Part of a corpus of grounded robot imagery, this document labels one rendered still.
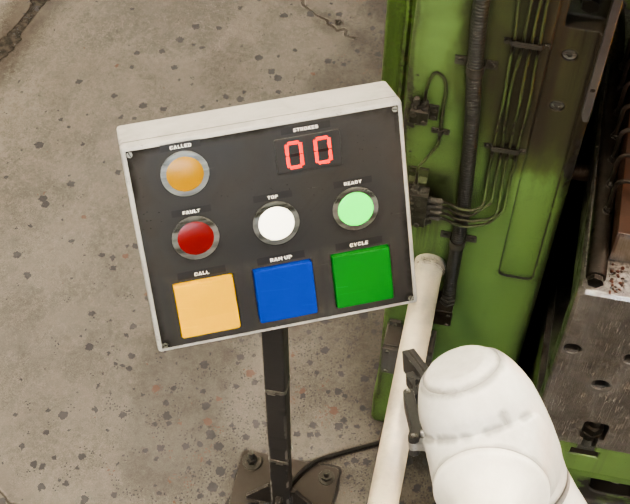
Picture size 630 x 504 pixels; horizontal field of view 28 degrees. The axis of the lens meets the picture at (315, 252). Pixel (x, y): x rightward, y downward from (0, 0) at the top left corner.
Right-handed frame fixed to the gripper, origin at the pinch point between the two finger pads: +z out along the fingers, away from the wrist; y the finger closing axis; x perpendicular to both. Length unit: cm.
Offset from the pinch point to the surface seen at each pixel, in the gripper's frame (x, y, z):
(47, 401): -60, -43, 109
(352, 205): 16.6, -2.2, 14.5
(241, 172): 23.1, -15.1, 16.4
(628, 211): 6.7, 36.6, 15.2
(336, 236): 12.6, -4.4, 15.0
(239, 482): -72, -10, 81
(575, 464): -50, 40, 35
